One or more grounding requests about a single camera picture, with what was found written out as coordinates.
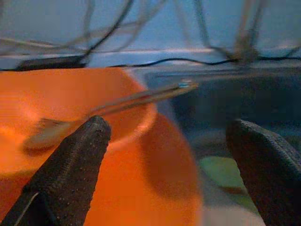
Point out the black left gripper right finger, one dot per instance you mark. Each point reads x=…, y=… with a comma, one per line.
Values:
x=272, y=179

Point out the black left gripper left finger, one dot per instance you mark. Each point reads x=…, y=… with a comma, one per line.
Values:
x=65, y=174

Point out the gold metal spoon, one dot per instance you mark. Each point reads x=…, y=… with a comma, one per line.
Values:
x=47, y=136

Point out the orange plastic plate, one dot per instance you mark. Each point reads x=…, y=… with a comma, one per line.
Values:
x=141, y=188

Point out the orange plastic bowl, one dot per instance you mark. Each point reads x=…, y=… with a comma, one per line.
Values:
x=70, y=89

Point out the green plate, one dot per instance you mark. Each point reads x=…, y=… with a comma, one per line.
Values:
x=221, y=174

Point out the stainless steel sink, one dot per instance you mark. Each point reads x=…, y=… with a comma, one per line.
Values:
x=211, y=106

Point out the black power adapter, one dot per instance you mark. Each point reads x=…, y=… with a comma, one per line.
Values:
x=51, y=63

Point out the gold metal fork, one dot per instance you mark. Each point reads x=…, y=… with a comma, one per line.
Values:
x=160, y=90

